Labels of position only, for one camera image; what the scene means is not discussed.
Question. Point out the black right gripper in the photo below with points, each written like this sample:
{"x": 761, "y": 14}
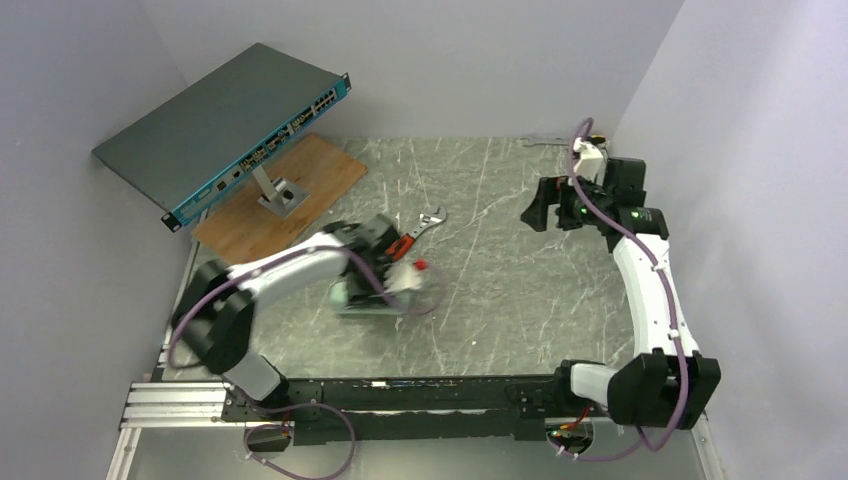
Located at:
{"x": 553, "y": 206}

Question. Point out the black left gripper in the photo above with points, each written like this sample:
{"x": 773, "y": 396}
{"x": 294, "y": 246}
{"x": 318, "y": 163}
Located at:
{"x": 370, "y": 285}

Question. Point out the mint green umbrella case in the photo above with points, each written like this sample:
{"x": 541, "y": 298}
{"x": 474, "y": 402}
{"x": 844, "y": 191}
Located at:
{"x": 348, "y": 302}

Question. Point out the grey blue network switch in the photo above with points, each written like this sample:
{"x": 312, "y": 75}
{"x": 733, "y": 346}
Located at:
{"x": 199, "y": 144}

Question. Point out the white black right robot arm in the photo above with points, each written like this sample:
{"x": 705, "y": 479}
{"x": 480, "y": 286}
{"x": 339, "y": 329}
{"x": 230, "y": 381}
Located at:
{"x": 668, "y": 382}

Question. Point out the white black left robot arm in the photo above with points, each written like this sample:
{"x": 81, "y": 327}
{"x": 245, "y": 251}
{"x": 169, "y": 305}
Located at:
{"x": 214, "y": 316}

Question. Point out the wooden board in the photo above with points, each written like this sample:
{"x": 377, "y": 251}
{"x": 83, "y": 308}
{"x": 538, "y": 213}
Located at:
{"x": 240, "y": 230}

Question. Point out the red handled adjustable wrench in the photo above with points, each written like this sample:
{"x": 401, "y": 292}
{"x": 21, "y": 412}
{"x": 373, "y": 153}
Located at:
{"x": 428, "y": 218}

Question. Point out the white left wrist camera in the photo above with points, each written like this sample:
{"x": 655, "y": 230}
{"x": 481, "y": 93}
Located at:
{"x": 403, "y": 277}

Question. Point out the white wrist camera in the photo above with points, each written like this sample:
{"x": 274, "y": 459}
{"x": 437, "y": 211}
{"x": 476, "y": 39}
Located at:
{"x": 403, "y": 277}
{"x": 591, "y": 158}

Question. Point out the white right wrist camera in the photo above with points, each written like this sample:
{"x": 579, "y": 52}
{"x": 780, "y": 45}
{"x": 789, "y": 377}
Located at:
{"x": 591, "y": 158}

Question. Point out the metal switch stand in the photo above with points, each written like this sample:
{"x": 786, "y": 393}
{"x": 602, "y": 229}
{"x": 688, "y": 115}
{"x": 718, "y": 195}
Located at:
{"x": 279, "y": 196}

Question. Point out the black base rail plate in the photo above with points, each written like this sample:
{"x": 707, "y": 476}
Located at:
{"x": 519, "y": 407}

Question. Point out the aluminium frame rails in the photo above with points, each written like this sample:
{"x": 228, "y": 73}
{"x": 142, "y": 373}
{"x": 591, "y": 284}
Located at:
{"x": 200, "y": 404}

